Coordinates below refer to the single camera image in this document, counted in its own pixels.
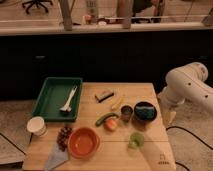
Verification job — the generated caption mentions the green plastic cup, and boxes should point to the green plastic cup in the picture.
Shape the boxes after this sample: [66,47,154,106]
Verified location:
[128,132,144,149]

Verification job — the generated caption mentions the orange fruit toy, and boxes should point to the orange fruit toy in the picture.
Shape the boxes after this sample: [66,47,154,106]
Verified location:
[104,118,118,131]

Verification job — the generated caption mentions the bunch of dark grapes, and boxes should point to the bunch of dark grapes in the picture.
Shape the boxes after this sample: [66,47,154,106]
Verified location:
[57,126,72,151]

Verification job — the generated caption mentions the black office chair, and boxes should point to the black office chair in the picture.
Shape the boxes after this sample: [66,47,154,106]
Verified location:
[22,0,53,14]

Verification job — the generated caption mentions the grey cloth piece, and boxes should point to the grey cloth piece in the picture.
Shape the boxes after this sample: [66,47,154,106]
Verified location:
[44,143,69,171]

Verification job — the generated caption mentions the whiteboard eraser block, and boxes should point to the whiteboard eraser block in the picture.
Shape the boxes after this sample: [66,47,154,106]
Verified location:
[95,90,114,103]

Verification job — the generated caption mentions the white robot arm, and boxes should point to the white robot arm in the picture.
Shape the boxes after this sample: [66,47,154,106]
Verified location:
[157,62,213,127]

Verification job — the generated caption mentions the white paper cup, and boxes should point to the white paper cup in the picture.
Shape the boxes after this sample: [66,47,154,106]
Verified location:
[27,116,47,136]

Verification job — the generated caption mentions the small dark metal cup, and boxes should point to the small dark metal cup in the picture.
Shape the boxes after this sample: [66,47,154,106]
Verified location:
[121,105,133,122]

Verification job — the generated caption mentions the yellow banana toy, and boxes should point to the yellow banana toy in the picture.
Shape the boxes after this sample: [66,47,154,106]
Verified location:
[111,96,124,110]

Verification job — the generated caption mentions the green cucumber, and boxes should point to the green cucumber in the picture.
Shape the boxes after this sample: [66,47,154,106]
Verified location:
[95,113,119,127]

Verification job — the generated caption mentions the red bowl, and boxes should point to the red bowl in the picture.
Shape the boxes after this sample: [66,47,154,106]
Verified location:
[67,127,100,159]

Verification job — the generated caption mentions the green plastic tray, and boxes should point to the green plastic tray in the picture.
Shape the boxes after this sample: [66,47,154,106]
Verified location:
[32,77,82,122]

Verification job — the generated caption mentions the black cable on floor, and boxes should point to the black cable on floor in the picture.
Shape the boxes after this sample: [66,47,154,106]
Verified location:
[165,125,213,171]

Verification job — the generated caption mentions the black bowl with blue sponge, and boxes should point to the black bowl with blue sponge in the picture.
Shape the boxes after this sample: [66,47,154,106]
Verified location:
[134,101,157,121]

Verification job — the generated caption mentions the white spatula tool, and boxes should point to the white spatula tool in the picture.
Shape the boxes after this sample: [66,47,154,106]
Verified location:
[60,86,77,112]

